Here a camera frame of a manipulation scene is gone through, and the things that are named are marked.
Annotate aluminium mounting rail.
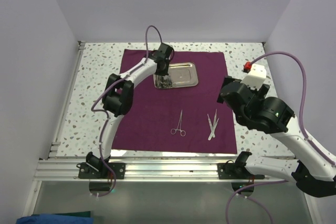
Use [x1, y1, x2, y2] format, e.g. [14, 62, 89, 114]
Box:
[34, 155, 308, 182]

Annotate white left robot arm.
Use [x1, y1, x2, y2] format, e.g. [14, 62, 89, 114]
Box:
[86, 43, 174, 178]

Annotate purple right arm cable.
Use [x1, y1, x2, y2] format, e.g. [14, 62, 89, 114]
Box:
[226, 51, 336, 224]

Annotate blue cloth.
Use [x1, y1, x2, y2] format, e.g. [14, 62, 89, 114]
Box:
[16, 214, 94, 224]

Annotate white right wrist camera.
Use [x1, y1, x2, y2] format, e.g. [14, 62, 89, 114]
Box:
[241, 61, 267, 90]

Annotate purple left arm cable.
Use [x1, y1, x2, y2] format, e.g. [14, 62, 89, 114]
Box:
[90, 25, 163, 198]

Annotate steel forceps with rings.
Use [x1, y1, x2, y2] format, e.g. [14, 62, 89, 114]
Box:
[171, 110, 186, 137]

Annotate steel scalpel handle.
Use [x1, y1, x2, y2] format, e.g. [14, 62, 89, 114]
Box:
[208, 119, 219, 141]
[212, 110, 217, 130]
[207, 115, 217, 141]

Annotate green cloth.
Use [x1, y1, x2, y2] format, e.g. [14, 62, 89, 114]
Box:
[36, 211, 91, 218]

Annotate stainless steel instrument tray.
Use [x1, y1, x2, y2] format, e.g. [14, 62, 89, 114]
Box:
[168, 62, 198, 89]

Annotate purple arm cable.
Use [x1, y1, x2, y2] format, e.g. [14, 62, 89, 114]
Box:
[90, 25, 163, 198]
[226, 51, 336, 224]

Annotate steel surgical scissors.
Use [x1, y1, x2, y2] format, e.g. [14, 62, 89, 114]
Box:
[154, 75, 175, 89]

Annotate purple surgical cloth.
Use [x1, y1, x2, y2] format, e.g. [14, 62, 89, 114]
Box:
[112, 51, 237, 154]

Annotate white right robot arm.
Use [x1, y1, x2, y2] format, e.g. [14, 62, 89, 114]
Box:
[217, 76, 335, 198]

